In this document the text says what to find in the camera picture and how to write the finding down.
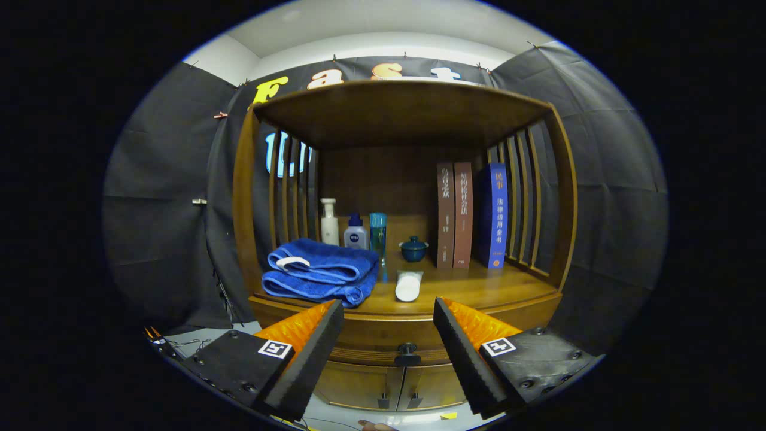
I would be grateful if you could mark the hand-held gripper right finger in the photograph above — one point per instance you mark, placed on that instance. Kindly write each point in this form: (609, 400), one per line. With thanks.
(464, 353)

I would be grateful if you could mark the clear blue bottle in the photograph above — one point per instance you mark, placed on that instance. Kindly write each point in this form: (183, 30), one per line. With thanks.
(378, 236)

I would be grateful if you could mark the white pump bottle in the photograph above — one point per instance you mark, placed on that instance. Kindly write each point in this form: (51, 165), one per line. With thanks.
(330, 227)

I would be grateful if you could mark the blue book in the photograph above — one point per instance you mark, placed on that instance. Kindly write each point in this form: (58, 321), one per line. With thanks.
(498, 215)

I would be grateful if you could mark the wooden drawer with black knob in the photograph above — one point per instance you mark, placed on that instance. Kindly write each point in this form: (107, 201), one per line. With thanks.
(371, 341)

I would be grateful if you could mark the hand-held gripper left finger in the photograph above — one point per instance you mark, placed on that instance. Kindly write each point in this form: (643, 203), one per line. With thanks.
(311, 353)

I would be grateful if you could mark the wooden cabinet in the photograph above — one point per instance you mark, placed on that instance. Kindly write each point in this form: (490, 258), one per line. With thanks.
(389, 114)

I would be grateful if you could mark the blue folded towel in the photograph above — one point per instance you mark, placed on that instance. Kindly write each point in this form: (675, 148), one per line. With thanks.
(323, 263)

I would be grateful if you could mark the white lotion bottle blue cap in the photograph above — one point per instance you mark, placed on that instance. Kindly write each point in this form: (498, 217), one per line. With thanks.
(356, 237)

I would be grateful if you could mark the dark brown book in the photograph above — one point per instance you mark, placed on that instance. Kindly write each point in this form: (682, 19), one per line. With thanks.
(445, 221)

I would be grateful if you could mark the white green tube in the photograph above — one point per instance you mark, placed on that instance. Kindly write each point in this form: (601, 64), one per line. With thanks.
(409, 287)

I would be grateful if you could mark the blue lidded teacup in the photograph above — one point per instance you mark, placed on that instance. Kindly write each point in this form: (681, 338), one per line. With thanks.
(413, 251)

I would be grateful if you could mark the wooden cabinet door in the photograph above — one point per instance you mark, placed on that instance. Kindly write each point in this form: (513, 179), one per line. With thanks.
(353, 386)
(434, 386)

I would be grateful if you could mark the reddish brown book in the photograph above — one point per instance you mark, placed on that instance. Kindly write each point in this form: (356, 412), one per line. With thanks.
(463, 221)

